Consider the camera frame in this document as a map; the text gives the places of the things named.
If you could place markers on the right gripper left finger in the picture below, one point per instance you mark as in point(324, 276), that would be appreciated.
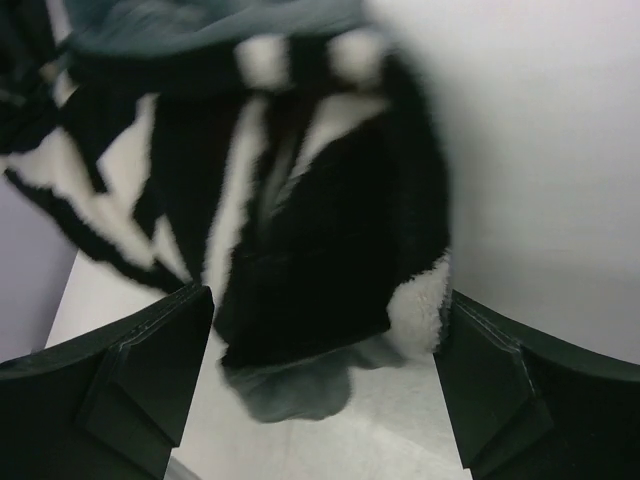
point(111, 403)

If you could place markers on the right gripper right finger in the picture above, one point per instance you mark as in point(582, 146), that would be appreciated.
point(526, 405)

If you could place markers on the dark green plush pillowcase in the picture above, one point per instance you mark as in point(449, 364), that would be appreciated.
point(281, 153)

